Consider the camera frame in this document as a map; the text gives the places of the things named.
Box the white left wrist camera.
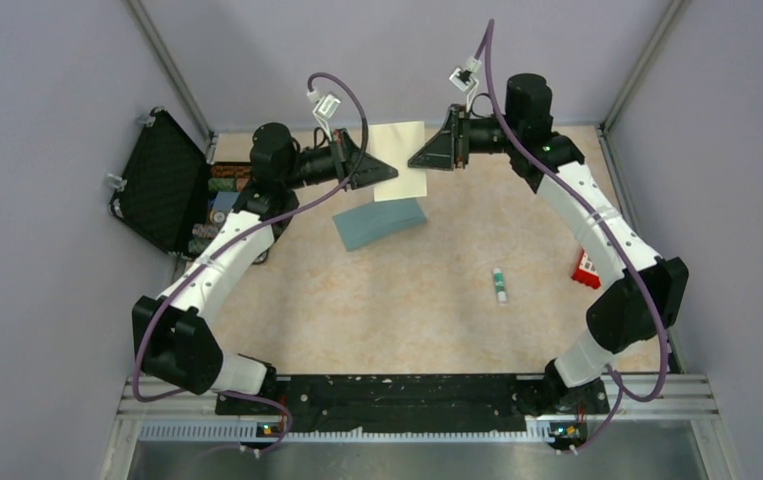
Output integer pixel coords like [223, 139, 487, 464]
[307, 90, 341, 137]

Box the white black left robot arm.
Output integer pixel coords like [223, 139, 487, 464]
[132, 123, 399, 414]

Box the black poker chip case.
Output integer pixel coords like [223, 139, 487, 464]
[107, 107, 251, 260]

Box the beige letter paper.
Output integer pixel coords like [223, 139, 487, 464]
[369, 121, 428, 202]

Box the aluminium front frame rail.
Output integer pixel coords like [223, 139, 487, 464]
[101, 373, 743, 479]

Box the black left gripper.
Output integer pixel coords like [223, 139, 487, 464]
[282, 127, 398, 190]

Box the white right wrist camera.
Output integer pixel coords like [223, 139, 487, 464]
[449, 57, 482, 93]

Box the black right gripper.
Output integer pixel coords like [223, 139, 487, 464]
[408, 105, 520, 172]

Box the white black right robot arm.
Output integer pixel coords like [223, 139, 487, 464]
[408, 68, 689, 416]

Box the green white glue stick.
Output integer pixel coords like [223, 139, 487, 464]
[492, 268, 508, 304]

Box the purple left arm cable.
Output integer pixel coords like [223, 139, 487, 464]
[131, 72, 370, 460]

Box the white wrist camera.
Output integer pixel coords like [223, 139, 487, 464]
[449, 57, 482, 93]
[307, 90, 341, 137]

